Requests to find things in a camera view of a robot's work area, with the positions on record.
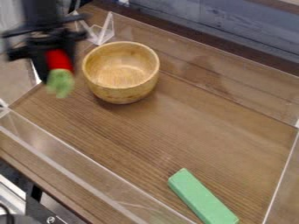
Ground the wooden bowl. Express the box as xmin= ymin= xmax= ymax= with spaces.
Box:
xmin=82 ymin=41 xmax=161 ymax=104

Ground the clear acrylic front panel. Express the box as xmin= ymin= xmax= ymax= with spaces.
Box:
xmin=0 ymin=108 xmax=195 ymax=224

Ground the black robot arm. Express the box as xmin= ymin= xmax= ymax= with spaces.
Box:
xmin=2 ymin=0 xmax=89 ymax=83

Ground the green rectangular block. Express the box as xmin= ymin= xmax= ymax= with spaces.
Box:
xmin=169 ymin=168 xmax=239 ymax=224

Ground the clear acrylic corner bracket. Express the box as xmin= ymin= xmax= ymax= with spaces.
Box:
xmin=75 ymin=12 xmax=115 ymax=46

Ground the black device with cable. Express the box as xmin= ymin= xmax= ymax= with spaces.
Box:
xmin=0 ymin=203 xmax=69 ymax=224

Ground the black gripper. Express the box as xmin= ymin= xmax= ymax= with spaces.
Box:
xmin=2 ymin=14 xmax=87 ymax=83

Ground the red plush strawberry green stem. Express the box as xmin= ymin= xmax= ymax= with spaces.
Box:
xmin=46 ymin=49 xmax=75 ymax=98

